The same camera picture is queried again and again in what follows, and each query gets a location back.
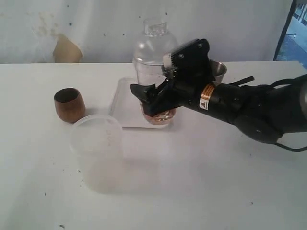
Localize clear dome shaker lid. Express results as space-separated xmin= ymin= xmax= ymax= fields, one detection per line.
xmin=133 ymin=17 xmax=177 ymax=65

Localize translucent plastic lidded container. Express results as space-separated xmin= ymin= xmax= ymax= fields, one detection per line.
xmin=69 ymin=115 xmax=124 ymax=193

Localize brown wooden cup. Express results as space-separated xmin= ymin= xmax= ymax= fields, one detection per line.
xmin=54 ymin=88 xmax=86 ymax=123

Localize white rectangular tray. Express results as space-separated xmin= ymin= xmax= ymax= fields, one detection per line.
xmin=108 ymin=77 xmax=169 ymax=129

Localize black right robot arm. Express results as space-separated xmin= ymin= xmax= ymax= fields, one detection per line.
xmin=130 ymin=39 xmax=307 ymax=145

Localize clear graduated shaker cup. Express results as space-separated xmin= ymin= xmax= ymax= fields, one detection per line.
xmin=133 ymin=59 xmax=174 ymax=125

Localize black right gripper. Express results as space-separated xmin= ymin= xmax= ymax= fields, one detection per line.
xmin=130 ymin=38 xmax=215 ymax=115

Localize dark window frame post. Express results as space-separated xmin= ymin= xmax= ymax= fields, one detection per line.
xmin=273 ymin=0 xmax=297 ymax=61

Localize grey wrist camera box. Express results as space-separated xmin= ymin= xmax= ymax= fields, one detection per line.
xmin=163 ymin=39 xmax=202 ymax=70

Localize stainless steel tumbler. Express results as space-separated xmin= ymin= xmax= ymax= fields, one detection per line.
xmin=210 ymin=60 xmax=227 ymax=83

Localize wooden block pieces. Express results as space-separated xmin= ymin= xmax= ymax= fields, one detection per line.
xmin=143 ymin=109 xmax=176 ymax=125

